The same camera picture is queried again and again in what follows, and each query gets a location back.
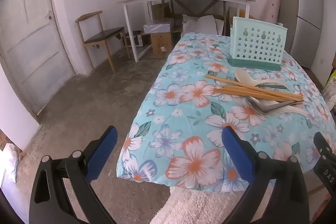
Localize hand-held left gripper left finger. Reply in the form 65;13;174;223
29;126;118;224

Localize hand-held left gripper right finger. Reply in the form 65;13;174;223
222;126;311;224

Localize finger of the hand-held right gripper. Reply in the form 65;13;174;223
314;132;336;160

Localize metal spoon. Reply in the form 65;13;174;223
245;95;303;114

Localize bundle of wooden chopsticks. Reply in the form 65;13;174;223
205;74;304;103

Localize dark slender utensil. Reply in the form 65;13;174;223
256;83;288;90

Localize mint green utensil holder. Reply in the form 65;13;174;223
228;16;288;71

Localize white and yellow sack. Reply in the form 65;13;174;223
322;69;336;111

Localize floral blue blanket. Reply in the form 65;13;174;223
117;32;336;192

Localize white plastic bag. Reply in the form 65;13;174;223
0;144;19;182

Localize wooden chair with dark seat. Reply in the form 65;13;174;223
75;10;130;73

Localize metal-framed case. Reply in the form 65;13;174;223
125;30;145;48

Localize brown cardboard box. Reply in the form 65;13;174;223
150;32;172;59

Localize grey refrigerator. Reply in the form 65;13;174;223
279;0;324;69

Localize white pillow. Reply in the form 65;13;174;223
181;14;226;37

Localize plastic-wrapped grey box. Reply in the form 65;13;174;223
143;20;174;34

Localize white panel door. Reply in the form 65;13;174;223
0;0;75;115

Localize pink patterned board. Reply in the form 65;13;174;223
264;0;281;25

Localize flat brown cardboard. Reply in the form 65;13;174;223
151;1;174;20

